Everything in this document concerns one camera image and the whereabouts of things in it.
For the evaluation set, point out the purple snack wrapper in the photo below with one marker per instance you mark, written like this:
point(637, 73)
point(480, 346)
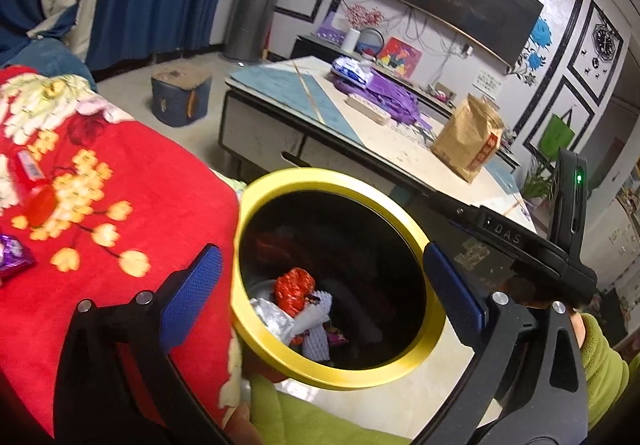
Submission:
point(14, 257)

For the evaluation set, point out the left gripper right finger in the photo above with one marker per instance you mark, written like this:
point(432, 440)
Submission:
point(525, 383)

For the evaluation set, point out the red floral blanket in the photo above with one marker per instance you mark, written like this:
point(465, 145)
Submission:
point(133, 207)

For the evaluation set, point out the purple bag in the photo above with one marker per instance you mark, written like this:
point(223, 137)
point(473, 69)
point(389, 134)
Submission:
point(399, 103)

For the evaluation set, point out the black wall clock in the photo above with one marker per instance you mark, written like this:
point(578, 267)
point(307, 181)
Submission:
point(604, 42)

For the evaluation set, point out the coffee table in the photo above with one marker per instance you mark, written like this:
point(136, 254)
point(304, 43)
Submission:
point(289, 115)

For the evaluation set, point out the green tote bag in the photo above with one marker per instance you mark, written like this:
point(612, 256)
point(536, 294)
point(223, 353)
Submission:
point(558, 134)

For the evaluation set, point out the yellow rimmed black trash bin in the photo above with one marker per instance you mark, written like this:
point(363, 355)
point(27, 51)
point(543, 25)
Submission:
point(358, 245)

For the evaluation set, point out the green sleeve forearm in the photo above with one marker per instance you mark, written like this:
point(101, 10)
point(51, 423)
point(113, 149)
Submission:
point(607, 374)

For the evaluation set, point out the round mirror ornament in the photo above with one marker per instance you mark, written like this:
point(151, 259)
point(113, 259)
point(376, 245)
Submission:
point(370, 42)

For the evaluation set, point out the white vase with red flowers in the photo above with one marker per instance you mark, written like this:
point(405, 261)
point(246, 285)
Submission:
point(359, 16)

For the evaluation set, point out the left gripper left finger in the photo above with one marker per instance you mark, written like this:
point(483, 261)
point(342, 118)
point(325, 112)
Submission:
point(116, 383)

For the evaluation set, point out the red plastic bag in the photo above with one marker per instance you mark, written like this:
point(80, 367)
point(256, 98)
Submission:
point(292, 289)

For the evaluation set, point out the right hand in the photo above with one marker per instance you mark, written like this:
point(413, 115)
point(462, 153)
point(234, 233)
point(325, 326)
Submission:
point(579, 328)

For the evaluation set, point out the white tissue pack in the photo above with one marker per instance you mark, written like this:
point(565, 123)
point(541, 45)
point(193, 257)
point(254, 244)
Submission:
point(350, 70)

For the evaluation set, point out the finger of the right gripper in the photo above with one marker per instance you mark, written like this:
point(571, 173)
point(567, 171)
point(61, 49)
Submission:
point(445, 205)

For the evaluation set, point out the white foam fruit net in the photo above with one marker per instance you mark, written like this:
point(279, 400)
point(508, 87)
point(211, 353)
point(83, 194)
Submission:
point(310, 325)

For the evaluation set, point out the white plastic bag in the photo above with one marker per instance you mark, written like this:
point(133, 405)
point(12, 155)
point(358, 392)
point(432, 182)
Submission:
point(279, 324)

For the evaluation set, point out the brown paper bag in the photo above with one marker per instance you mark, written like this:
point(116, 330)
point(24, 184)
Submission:
point(470, 138)

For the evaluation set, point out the blue storage stool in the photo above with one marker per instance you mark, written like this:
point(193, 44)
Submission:
point(180, 94)

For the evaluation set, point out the black tv cabinet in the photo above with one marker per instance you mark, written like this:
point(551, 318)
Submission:
point(313, 46)

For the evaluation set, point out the blue curtain left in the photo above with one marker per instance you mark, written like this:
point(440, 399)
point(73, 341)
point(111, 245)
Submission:
point(18, 17)

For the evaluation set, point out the left hand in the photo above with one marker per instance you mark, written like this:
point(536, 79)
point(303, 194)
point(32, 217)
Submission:
point(239, 428)

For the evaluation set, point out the colourful picture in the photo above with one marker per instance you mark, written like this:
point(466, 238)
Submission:
point(398, 56)

